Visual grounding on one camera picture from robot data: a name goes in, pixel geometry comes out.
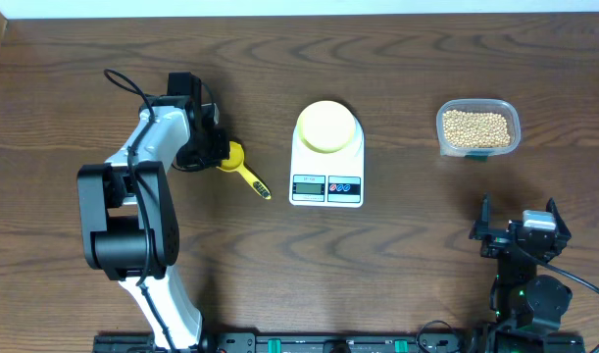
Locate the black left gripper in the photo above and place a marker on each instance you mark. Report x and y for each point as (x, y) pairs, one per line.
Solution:
(220, 138)

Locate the clear plastic container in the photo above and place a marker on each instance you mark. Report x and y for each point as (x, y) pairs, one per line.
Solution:
(479, 105)

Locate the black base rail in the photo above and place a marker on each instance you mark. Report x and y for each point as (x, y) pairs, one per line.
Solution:
(244, 342)

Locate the green tape label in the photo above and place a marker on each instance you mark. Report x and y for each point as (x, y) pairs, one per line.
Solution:
(477, 156)

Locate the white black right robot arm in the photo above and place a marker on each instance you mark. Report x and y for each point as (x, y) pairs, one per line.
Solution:
(528, 306)

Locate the yellow bowl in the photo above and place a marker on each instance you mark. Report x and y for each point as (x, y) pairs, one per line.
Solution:
(326, 126)

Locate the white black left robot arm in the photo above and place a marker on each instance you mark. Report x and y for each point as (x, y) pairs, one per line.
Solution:
(128, 222)

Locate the soybeans pile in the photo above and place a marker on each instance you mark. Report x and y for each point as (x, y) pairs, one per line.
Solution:
(475, 130)

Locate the white digital kitchen scale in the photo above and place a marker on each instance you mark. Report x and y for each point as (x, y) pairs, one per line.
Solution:
(333, 179)

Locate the yellow measuring scoop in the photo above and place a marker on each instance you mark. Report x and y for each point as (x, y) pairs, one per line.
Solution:
(235, 163)

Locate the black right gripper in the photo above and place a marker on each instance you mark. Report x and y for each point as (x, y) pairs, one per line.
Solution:
(495, 241)

